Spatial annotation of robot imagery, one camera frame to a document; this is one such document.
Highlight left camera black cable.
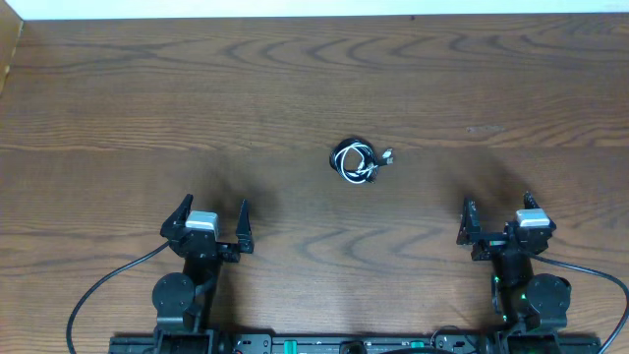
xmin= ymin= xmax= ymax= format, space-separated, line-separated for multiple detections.
xmin=65 ymin=240 xmax=171 ymax=354

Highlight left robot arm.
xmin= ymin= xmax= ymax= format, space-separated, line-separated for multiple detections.
xmin=151 ymin=195 xmax=255 ymax=353

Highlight right camera black cable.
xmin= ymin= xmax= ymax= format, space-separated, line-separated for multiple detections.
xmin=528 ymin=251 xmax=629 ymax=354

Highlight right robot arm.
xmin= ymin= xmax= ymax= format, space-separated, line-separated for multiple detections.
xmin=456 ymin=193 xmax=572 ymax=353

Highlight white usb cable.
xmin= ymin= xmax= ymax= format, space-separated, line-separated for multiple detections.
xmin=333 ymin=141 xmax=379 ymax=185

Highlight black mounting rail base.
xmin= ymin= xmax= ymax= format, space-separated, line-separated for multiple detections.
xmin=107 ymin=330 xmax=600 ymax=354

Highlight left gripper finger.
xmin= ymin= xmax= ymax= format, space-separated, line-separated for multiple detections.
xmin=236 ymin=200 xmax=255 ymax=254
xmin=160 ymin=194 xmax=194 ymax=239

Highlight black usb cable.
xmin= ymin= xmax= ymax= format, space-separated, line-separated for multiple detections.
xmin=329 ymin=137 xmax=394 ymax=184

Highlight cardboard box edge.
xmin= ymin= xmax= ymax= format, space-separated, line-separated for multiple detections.
xmin=0 ymin=0 xmax=24 ymax=92

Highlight camera black cable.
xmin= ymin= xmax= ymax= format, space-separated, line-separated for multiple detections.
xmin=528 ymin=251 xmax=629 ymax=354
xmin=65 ymin=240 xmax=171 ymax=354

